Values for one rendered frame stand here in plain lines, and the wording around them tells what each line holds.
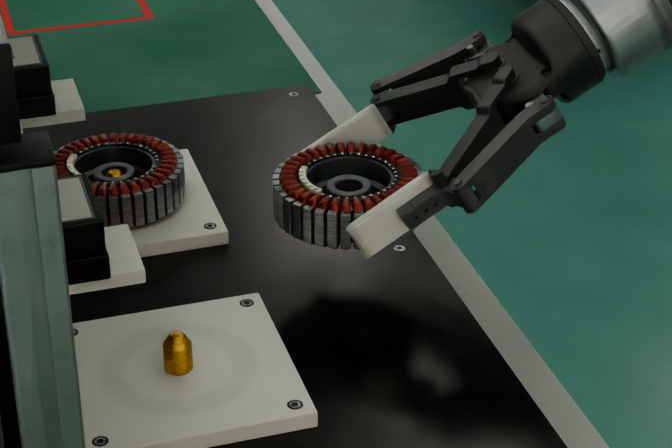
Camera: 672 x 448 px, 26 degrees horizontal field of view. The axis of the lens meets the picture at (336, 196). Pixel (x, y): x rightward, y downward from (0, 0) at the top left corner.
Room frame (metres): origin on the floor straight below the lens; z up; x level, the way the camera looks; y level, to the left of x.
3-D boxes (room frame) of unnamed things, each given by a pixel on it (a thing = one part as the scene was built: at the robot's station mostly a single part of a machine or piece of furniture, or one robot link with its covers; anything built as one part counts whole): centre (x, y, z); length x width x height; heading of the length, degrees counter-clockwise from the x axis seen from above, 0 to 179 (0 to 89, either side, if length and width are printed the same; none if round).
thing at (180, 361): (0.80, 0.11, 0.80); 0.02 x 0.02 x 0.03
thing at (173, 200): (1.03, 0.18, 0.80); 0.11 x 0.11 x 0.04
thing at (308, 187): (0.94, -0.01, 0.84); 0.11 x 0.11 x 0.04
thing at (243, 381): (0.80, 0.11, 0.78); 0.15 x 0.15 x 0.01; 17
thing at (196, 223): (1.03, 0.18, 0.78); 0.15 x 0.15 x 0.01; 17
